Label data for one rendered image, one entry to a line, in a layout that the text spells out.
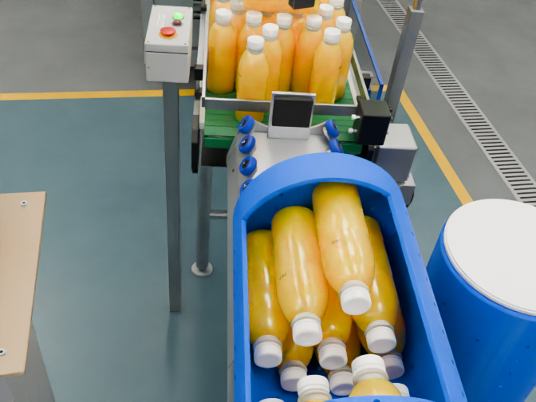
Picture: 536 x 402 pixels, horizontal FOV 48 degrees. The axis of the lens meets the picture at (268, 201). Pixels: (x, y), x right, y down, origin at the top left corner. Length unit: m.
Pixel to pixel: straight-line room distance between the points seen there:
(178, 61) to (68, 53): 2.26
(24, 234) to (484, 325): 0.80
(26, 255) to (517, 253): 0.84
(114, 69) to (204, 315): 1.73
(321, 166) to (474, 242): 0.37
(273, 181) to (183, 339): 1.33
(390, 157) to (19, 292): 1.00
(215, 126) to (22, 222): 0.58
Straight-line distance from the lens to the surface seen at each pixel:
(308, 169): 0.88
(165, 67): 1.46
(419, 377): 0.92
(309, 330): 0.79
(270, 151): 1.40
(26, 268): 1.06
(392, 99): 1.87
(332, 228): 0.85
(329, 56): 1.51
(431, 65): 3.89
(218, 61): 1.57
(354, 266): 0.80
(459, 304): 1.11
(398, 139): 1.64
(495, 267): 1.11
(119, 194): 2.67
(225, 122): 1.53
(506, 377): 1.22
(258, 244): 0.93
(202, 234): 2.17
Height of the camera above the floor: 1.78
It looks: 42 degrees down
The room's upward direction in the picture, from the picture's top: 7 degrees clockwise
